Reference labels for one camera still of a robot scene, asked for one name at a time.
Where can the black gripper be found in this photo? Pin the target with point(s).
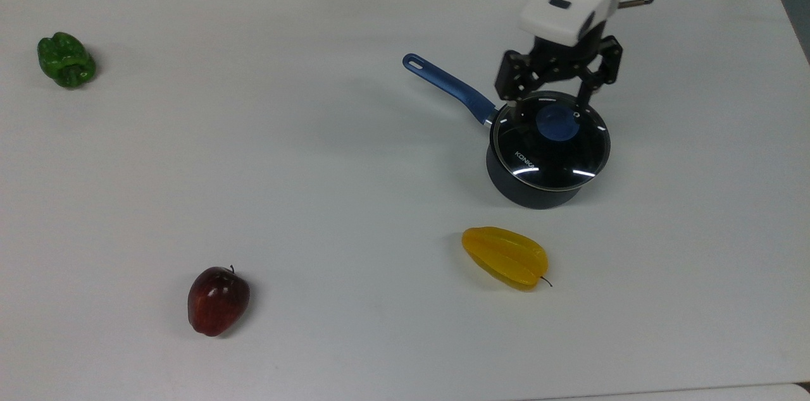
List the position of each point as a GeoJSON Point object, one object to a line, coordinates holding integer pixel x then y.
{"type": "Point", "coordinates": [560, 59]}

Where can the glass lid with blue knob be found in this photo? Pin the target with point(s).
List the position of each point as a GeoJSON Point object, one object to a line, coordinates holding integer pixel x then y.
{"type": "Point", "coordinates": [550, 145]}

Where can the yellow toy starfruit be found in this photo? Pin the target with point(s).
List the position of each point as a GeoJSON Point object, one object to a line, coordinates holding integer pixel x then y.
{"type": "Point", "coordinates": [506, 257]}

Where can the red toy apple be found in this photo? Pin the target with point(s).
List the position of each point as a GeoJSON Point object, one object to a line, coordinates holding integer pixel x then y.
{"type": "Point", "coordinates": [218, 301]}

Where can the green toy bell pepper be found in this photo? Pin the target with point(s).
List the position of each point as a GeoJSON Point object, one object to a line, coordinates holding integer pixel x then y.
{"type": "Point", "coordinates": [65, 59]}

